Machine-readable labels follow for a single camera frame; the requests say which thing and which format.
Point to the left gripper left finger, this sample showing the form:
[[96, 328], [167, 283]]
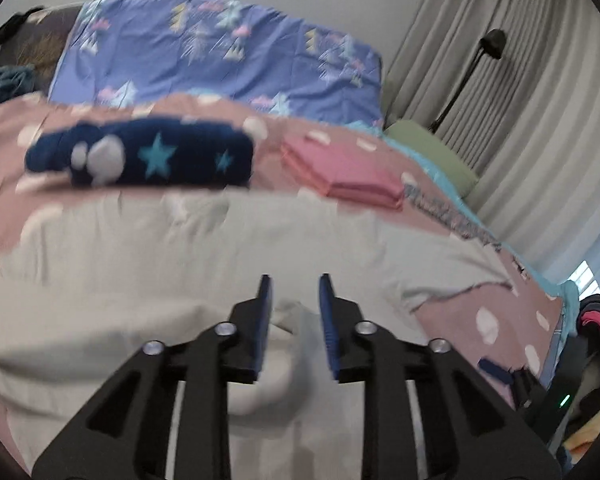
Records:
[[123, 430]]

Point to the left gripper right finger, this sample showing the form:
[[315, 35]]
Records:
[[469, 430]]

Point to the grey cloth garment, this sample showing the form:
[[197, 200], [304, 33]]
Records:
[[83, 291]]

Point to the folded pink clothes stack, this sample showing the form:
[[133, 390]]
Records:
[[343, 171]]

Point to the pink polka dot bedsheet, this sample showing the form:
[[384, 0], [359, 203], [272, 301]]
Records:
[[511, 324]]

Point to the floral patterned cloth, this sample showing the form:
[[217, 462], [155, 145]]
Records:
[[450, 217]]

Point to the green pillow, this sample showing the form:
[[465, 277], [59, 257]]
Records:
[[409, 134]]

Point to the grey curtain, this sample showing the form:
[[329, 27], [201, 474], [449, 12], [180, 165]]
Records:
[[527, 124]]

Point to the navy star fleece garment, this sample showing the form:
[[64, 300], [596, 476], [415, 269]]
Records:
[[147, 151]]

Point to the black floor lamp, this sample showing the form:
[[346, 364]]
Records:
[[492, 45]]

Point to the teal knitted garment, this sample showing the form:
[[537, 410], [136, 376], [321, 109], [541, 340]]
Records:
[[16, 81]]

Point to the blue patterned pillow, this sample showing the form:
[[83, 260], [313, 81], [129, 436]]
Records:
[[121, 53]]

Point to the dark patterned pillow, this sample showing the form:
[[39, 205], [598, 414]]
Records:
[[40, 42]]

